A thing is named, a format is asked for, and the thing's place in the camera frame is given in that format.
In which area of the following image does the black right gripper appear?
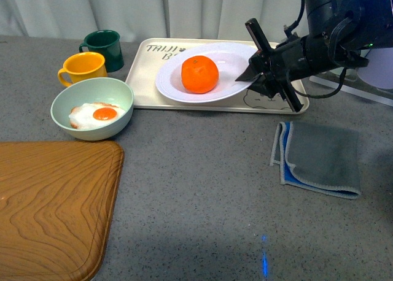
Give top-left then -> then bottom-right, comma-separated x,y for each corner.
235,18 -> 310,112

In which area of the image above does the white ridged plate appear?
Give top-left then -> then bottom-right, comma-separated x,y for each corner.
155,42 -> 256,104

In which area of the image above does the orange mandarin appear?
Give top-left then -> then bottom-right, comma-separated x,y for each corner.
181,55 -> 219,94

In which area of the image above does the white cup rack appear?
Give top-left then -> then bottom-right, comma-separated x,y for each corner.
308,49 -> 393,107

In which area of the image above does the cream bear serving tray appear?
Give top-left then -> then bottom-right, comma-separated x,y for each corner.
126,38 -> 293,114

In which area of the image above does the grey folded cloth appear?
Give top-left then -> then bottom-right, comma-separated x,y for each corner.
270,121 -> 361,199

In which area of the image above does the purple upturned cup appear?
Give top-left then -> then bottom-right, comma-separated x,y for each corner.
357,48 -> 393,90

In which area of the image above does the grey curtain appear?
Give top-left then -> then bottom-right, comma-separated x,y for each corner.
1,0 -> 301,42

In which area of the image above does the dark green mug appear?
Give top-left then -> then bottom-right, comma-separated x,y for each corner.
79,29 -> 124,72

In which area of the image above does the light green bowl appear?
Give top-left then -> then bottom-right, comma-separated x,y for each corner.
50,77 -> 134,141

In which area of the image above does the yellow mug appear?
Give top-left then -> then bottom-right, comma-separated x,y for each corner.
57,52 -> 107,87

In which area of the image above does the toy fried egg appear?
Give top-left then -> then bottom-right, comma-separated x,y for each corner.
69,102 -> 125,129

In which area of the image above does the wooden cutting board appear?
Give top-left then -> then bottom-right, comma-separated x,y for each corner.
1,141 -> 124,280

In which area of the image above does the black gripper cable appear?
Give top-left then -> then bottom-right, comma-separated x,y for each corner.
284,15 -> 371,99

